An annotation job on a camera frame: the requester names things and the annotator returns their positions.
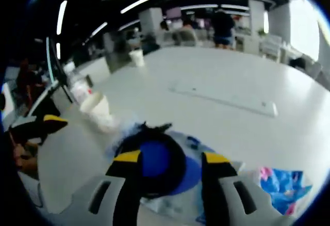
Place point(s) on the small white cup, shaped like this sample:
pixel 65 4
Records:
pixel 137 58

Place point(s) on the clear water bottle red label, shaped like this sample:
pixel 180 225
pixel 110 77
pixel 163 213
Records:
pixel 80 89

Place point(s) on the white mesh chair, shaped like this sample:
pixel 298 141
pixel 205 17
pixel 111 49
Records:
pixel 270 48

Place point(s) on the blue and white tissue packet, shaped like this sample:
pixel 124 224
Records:
pixel 283 184

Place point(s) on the clear plastic bag blue print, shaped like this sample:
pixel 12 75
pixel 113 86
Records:
pixel 196 141

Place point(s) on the potted plant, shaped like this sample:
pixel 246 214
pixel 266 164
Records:
pixel 261 32

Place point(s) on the narrow window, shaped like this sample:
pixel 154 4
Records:
pixel 304 27

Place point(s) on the black and blue cap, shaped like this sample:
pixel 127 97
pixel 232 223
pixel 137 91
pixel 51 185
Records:
pixel 154 159

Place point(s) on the dark office chair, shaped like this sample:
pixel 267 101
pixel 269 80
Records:
pixel 297 63

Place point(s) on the wall screen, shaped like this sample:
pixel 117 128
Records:
pixel 174 13

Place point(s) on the grey office chair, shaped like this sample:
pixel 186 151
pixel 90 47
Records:
pixel 184 37

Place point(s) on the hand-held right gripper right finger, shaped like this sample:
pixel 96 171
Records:
pixel 216 184

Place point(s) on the dark desk monitor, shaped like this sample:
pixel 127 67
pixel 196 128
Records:
pixel 60 73

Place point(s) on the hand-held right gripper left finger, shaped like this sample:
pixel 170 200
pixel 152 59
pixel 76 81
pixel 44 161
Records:
pixel 129 184

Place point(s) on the beige paper cup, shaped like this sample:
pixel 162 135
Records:
pixel 96 110

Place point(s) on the person's left hand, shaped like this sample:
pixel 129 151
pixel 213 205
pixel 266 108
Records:
pixel 25 159

